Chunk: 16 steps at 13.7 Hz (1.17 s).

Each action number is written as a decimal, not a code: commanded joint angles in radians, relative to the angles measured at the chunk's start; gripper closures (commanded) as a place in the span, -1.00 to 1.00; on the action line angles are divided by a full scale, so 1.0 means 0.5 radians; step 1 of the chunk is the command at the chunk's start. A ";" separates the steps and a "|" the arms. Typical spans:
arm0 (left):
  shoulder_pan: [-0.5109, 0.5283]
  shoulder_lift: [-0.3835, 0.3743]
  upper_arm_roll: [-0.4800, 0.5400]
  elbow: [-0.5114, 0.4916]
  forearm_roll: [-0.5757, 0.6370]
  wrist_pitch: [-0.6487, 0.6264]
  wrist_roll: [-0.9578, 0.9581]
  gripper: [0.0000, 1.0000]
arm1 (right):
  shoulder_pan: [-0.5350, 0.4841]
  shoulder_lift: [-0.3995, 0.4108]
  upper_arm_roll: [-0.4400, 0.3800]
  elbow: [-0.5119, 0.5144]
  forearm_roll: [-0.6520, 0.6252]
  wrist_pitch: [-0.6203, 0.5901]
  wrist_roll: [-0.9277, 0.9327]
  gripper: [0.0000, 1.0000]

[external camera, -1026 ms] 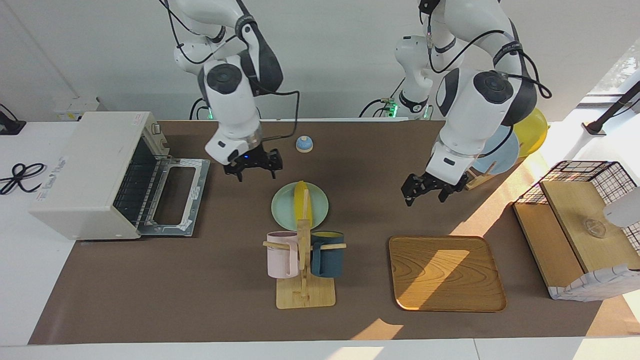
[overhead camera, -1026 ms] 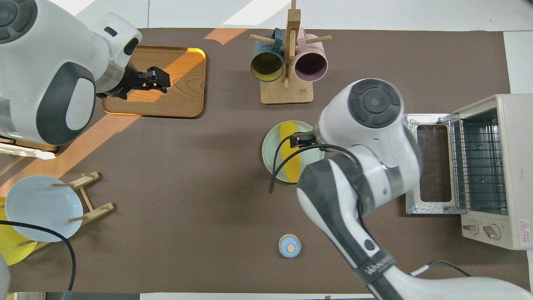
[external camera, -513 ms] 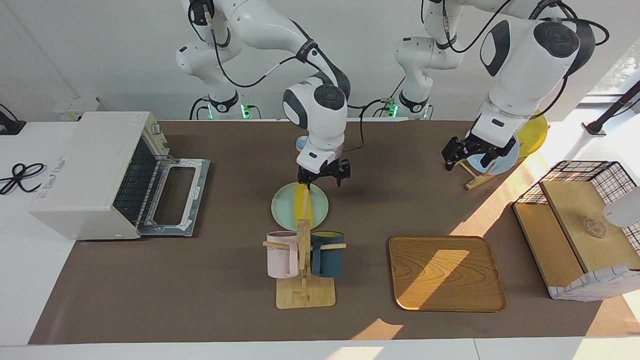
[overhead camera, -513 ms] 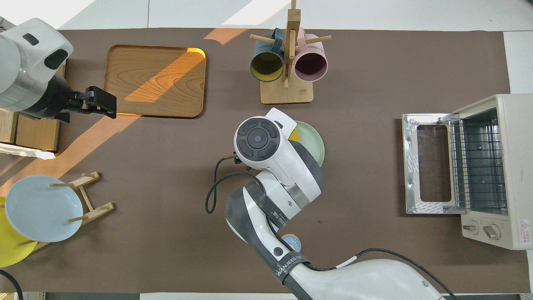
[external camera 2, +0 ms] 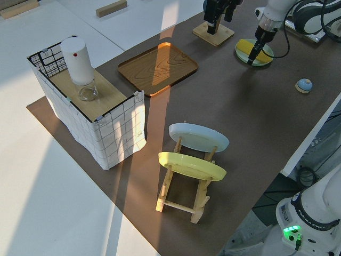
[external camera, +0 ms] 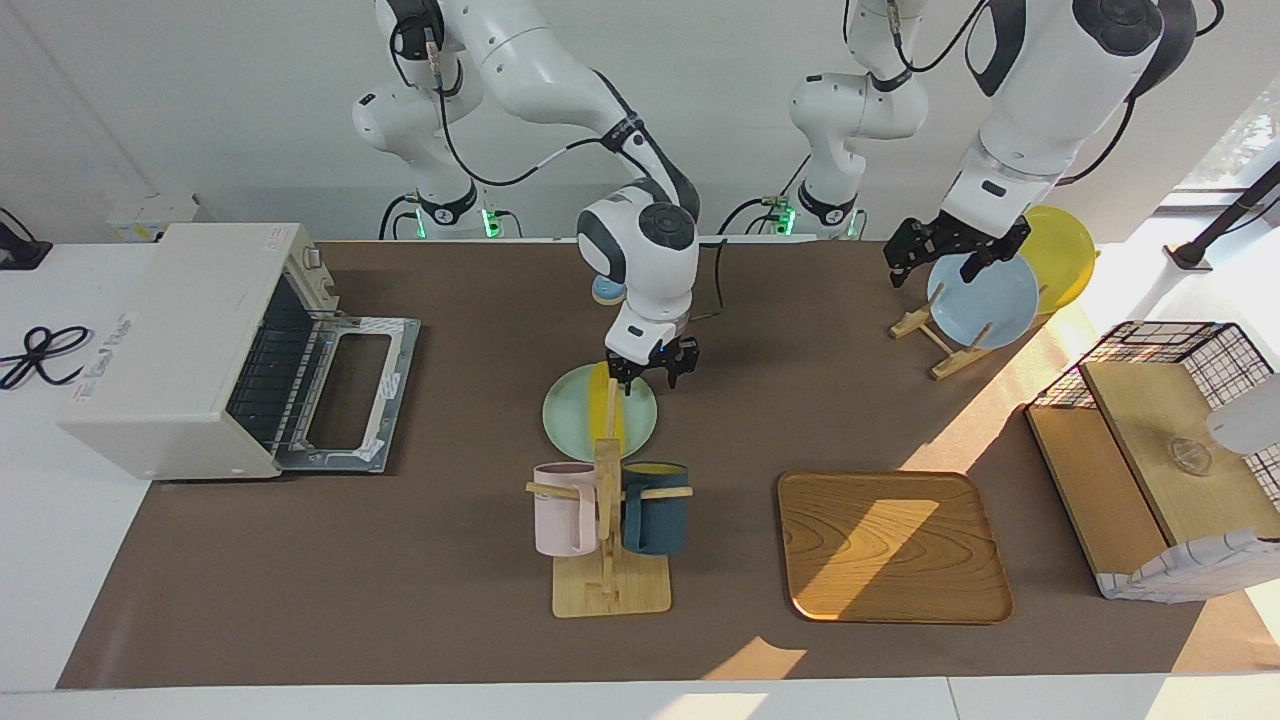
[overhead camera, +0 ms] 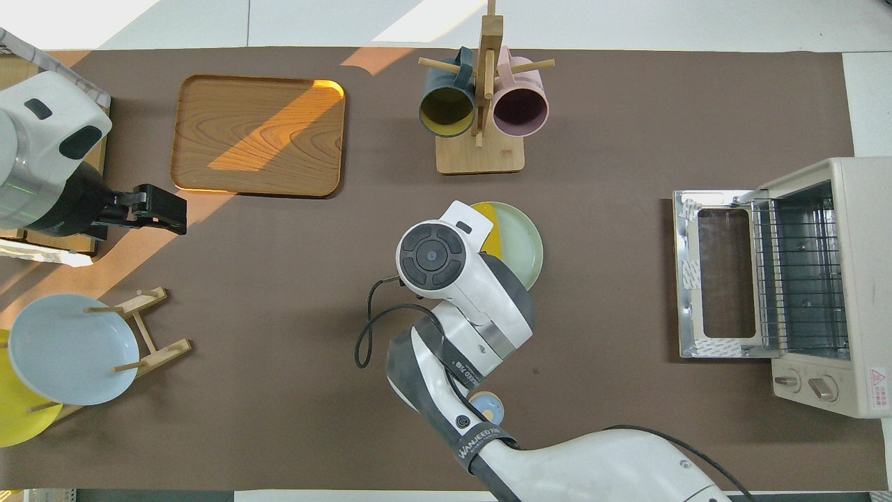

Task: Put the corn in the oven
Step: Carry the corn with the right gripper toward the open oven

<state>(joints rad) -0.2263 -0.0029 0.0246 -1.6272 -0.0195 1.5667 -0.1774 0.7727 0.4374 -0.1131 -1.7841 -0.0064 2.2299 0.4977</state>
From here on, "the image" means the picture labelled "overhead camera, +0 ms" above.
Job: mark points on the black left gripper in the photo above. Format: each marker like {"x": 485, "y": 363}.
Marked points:
{"x": 129, "y": 208}

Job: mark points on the yellow corn cob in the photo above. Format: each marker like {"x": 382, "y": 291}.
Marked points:
{"x": 492, "y": 233}

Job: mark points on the pale green plate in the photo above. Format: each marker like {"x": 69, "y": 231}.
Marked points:
{"x": 523, "y": 244}

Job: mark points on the cream toaster oven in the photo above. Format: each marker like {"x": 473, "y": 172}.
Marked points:
{"x": 864, "y": 279}

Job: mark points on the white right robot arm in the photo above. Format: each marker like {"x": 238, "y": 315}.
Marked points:
{"x": 474, "y": 286}

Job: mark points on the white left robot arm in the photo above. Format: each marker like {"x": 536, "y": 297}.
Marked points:
{"x": 42, "y": 139}

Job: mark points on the wooden serving tray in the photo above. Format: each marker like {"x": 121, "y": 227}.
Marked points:
{"x": 279, "y": 139}

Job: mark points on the wooden plate rack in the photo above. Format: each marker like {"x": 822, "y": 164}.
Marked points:
{"x": 164, "y": 352}

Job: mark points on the brown table mat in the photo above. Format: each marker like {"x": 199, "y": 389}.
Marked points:
{"x": 279, "y": 314}

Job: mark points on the light blue plate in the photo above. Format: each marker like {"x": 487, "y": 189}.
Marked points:
{"x": 70, "y": 348}

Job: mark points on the yellow plate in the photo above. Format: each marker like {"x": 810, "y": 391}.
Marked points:
{"x": 17, "y": 418}

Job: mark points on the dark blue mug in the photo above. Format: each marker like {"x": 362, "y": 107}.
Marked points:
{"x": 446, "y": 111}

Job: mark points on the wooden mug rack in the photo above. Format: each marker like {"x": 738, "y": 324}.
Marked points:
{"x": 481, "y": 157}

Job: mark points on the pink mug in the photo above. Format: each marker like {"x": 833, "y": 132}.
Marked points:
{"x": 519, "y": 111}

